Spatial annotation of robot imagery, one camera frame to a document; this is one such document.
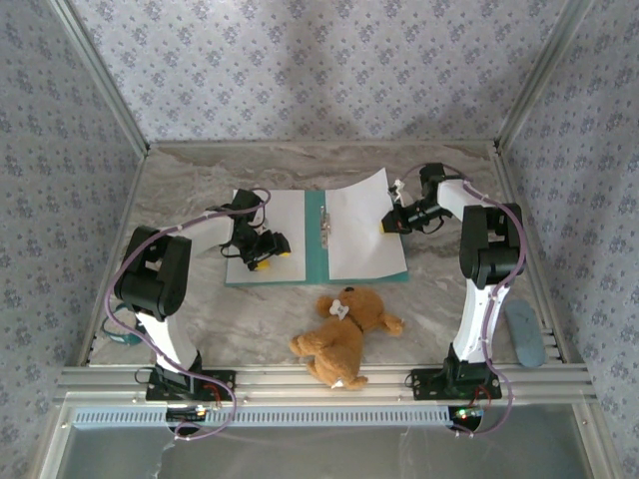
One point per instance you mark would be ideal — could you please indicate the green paper folder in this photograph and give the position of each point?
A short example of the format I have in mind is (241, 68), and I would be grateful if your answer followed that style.
(314, 259)

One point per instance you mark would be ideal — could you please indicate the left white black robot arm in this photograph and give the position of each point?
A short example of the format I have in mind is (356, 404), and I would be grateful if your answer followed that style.
(170, 339)

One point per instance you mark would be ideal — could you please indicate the brown teddy bear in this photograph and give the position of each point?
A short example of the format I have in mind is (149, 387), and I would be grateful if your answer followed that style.
(344, 339)

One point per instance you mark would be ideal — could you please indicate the blue-grey glasses case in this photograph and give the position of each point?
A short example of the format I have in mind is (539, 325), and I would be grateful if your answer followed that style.
(524, 334)

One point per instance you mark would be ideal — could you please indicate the teal alarm clock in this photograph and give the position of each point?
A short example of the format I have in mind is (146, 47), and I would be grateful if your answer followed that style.
(117, 338)

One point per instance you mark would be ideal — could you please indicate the small circuit board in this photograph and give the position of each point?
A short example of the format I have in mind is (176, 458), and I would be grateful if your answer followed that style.
(187, 412)
(466, 413)

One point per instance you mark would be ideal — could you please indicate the grey metal lower panel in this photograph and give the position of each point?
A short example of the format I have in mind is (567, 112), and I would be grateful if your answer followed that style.
(319, 454)

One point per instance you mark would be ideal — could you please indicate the thin aluminium table-edge rail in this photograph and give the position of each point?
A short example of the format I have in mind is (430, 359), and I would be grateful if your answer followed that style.
(319, 143)

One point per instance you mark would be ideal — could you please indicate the aluminium mounting rail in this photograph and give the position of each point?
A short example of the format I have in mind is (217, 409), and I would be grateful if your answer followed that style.
(279, 381)

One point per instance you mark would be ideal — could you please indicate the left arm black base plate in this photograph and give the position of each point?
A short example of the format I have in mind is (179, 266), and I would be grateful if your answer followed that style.
(224, 379)

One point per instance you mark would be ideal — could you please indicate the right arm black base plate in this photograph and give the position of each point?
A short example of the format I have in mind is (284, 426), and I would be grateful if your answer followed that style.
(424, 381)

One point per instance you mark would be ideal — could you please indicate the aluminium frame post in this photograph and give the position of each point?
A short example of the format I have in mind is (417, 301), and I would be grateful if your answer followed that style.
(102, 75)
(544, 75)

